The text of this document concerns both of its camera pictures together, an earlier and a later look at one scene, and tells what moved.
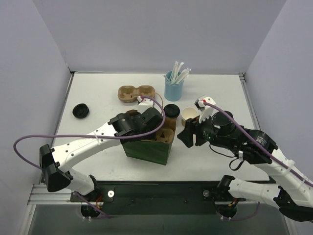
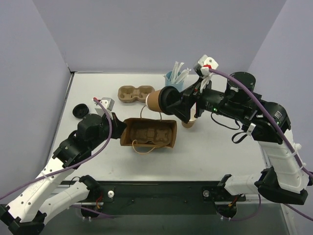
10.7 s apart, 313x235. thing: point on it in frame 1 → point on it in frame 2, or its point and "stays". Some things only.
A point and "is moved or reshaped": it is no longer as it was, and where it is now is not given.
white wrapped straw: x=174 y=76 stays
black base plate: x=159 y=198 stays
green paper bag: x=150 y=150 is moved or reshaped
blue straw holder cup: x=173 y=92 stays
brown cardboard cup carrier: x=128 y=93 stays
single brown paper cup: x=167 y=119 → x=152 y=102
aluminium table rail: x=61 y=105 stays
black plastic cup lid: x=171 y=110 is moved or reshaped
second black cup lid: x=80 y=111 stays
